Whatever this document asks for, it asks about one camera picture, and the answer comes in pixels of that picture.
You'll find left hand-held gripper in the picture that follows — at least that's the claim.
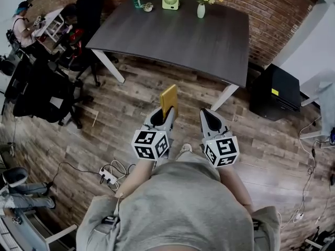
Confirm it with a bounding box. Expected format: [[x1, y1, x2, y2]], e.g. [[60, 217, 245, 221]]
[[131, 106, 176, 162]]

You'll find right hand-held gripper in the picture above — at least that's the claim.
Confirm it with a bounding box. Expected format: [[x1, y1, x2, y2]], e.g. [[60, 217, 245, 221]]
[[199, 108, 240, 168]]

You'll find yellow calculator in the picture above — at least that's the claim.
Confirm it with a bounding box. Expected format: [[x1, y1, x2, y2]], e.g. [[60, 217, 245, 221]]
[[159, 84, 179, 120]]

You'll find person's left forearm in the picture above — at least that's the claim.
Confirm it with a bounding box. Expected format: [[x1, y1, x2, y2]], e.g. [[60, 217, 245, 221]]
[[114, 158, 158, 199]]

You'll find person's right forearm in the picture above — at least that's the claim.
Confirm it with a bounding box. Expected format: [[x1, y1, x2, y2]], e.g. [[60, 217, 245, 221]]
[[218, 164, 255, 215]]

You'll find white power strip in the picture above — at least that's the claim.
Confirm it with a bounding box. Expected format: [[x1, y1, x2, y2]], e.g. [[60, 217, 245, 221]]
[[98, 166, 117, 186]]

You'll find black cabinet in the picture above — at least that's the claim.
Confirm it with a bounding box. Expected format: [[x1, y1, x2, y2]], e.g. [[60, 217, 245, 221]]
[[249, 63, 302, 122]]

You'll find dark wooden table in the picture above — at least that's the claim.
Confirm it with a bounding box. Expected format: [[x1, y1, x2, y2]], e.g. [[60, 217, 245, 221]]
[[85, 0, 250, 112]]

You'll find person's grey shirt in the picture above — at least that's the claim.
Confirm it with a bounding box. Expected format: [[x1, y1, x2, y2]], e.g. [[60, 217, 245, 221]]
[[75, 150, 282, 251]]

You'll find white side table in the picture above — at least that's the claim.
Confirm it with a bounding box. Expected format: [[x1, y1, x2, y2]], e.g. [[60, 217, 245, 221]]
[[299, 69, 335, 150]]

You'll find black office chair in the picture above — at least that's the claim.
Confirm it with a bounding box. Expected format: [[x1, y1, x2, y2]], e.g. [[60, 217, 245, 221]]
[[12, 58, 94, 129], [58, 0, 120, 87]]

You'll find green desk fan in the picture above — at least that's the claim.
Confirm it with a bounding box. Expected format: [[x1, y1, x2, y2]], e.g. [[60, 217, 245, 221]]
[[161, 0, 181, 10]]

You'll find white desk with keyboard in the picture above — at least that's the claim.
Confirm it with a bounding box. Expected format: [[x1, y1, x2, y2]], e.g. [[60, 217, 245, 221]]
[[0, 209, 79, 251]]

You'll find black cable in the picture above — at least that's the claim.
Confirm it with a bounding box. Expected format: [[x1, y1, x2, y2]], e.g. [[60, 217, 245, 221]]
[[50, 161, 106, 185]]

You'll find long white cable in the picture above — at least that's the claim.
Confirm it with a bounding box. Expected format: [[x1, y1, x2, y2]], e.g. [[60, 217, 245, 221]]
[[279, 116, 323, 230]]

